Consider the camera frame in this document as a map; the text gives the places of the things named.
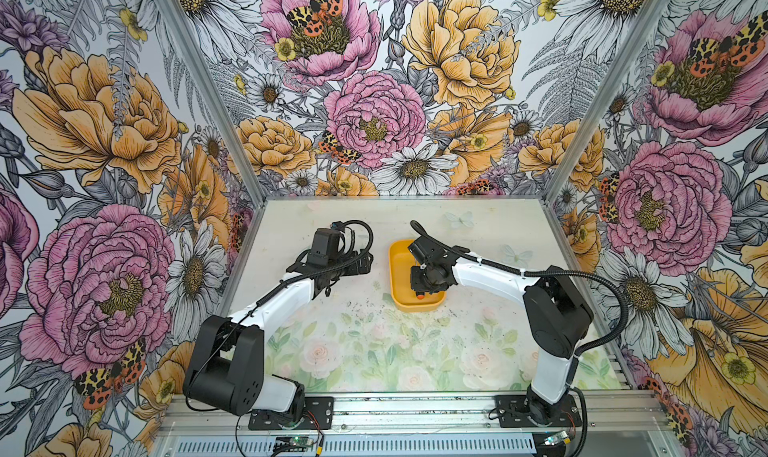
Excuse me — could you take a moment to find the left green circuit board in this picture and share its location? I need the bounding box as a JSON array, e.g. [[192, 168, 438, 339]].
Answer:
[[272, 436, 319, 456]]

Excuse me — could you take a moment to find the right green circuit board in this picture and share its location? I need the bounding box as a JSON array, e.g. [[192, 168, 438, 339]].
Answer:
[[542, 431, 571, 446]]

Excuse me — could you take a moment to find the yellow plastic bin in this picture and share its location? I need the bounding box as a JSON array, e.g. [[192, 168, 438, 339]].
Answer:
[[389, 240, 446, 313]]

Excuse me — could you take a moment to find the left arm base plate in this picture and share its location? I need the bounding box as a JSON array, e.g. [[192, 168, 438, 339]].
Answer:
[[247, 396, 335, 431]]

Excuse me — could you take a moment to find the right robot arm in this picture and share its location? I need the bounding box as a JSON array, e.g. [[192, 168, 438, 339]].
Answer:
[[408, 235, 594, 426]]

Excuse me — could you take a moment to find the green circuit board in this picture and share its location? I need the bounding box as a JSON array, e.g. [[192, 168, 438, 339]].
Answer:
[[542, 431, 571, 446], [272, 436, 319, 456]]

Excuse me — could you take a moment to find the aluminium front rail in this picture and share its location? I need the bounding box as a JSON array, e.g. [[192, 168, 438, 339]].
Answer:
[[158, 389, 668, 438]]

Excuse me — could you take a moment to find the left aluminium corner post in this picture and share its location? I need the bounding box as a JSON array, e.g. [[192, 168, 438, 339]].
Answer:
[[155, 0, 266, 210]]

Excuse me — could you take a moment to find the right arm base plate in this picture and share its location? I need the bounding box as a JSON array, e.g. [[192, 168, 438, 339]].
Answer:
[[487, 394, 582, 429]]

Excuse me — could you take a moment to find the aluminium corner post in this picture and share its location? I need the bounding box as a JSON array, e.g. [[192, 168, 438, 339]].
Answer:
[[155, 0, 266, 210], [542, 0, 671, 205]]

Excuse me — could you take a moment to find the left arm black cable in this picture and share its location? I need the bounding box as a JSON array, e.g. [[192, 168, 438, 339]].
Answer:
[[183, 219, 375, 413]]

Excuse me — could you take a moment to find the right aluminium corner post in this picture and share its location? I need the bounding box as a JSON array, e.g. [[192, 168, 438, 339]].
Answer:
[[542, 0, 671, 205]]

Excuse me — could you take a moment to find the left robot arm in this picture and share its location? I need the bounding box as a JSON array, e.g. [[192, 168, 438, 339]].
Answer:
[[182, 220, 374, 424]]

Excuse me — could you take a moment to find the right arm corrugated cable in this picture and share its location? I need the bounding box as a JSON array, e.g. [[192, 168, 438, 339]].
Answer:
[[410, 220, 629, 457]]

